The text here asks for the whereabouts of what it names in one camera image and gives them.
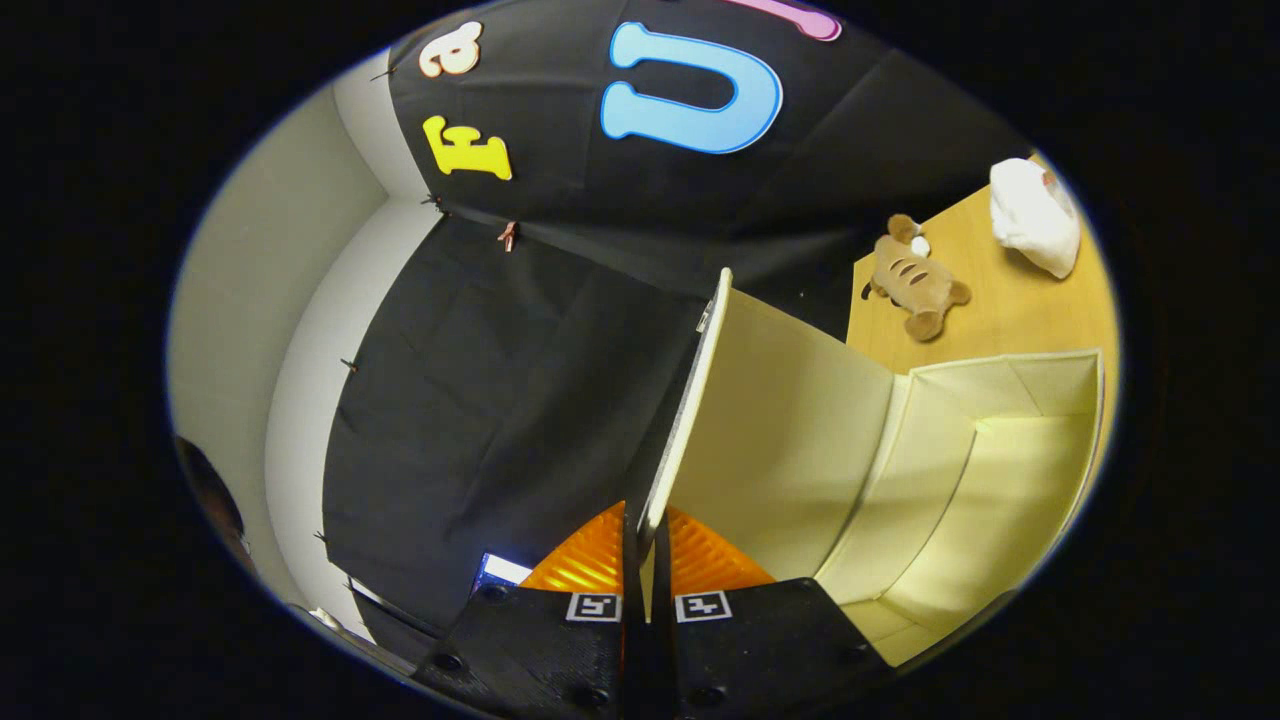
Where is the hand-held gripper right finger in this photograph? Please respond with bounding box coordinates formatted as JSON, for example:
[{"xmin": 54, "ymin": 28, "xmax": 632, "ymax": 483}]
[{"xmin": 650, "ymin": 505, "xmax": 891, "ymax": 720}]

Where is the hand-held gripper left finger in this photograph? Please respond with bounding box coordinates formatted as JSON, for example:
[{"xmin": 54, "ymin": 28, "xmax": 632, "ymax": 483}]
[{"xmin": 415, "ymin": 500, "xmax": 641, "ymax": 720}]

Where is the grey fabric storage box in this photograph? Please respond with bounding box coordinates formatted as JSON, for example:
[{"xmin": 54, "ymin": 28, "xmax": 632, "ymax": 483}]
[{"xmin": 637, "ymin": 267, "xmax": 1106, "ymax": 669}]

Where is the brown striped plush toy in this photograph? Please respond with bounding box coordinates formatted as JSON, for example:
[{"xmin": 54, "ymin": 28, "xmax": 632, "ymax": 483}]
[{"xmin": 862, "ymin": 214, "xmax": 972, "ymax": 343}]

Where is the white plush toy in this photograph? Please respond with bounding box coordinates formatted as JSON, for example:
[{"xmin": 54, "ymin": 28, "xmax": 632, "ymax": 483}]
[{"xmin": 990, "ymin": 158, "xmax": 1082, "ymax": 280}]

